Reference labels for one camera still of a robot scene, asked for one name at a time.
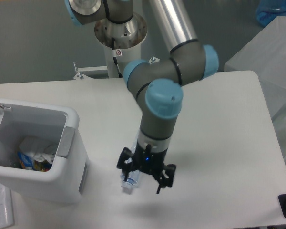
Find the white pedestal base bracket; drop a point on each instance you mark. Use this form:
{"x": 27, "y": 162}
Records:
{"x": 102, "y": 72}

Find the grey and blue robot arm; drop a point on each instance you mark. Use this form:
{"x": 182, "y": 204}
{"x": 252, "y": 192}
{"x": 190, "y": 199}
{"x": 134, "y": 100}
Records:
{"x": 156, "y": 87}

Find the crushed clear plastic bottle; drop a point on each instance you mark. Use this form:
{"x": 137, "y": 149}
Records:
{"x": 132, "y": 182}

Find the grey side table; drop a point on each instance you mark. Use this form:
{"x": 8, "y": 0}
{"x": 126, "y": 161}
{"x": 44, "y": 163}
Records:
{"x": 265, "y": 55}

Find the blue water jug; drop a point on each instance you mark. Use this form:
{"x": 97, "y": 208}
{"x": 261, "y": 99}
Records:
{"x": 268, "y": 10}

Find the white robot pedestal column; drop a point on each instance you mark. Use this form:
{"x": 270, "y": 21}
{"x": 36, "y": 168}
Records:
{"x": 117, "y": 59}

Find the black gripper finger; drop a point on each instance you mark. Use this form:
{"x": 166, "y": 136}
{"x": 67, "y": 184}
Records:
{"x": 166, "y": 177}
{"x": 126, "y": 162}

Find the white tray with plastic bag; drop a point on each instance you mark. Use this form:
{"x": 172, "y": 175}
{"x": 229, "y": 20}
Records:
{"x": 6, "y": 207}

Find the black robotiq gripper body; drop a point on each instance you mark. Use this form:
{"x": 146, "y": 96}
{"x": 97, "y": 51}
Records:
{"x": 149, "y": 162}

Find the white paper wrapper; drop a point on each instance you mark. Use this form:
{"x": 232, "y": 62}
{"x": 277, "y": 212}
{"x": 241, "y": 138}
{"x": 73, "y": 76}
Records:
{"x": 39, "y": 149}

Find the colourful trash inside can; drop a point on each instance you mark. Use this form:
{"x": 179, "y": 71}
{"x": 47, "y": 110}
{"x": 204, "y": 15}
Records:
{"x": 25, "y": 162}

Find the white open trash can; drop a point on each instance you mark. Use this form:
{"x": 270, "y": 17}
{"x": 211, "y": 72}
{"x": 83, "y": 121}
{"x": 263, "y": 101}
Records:
{"x": 63, "y": 182}

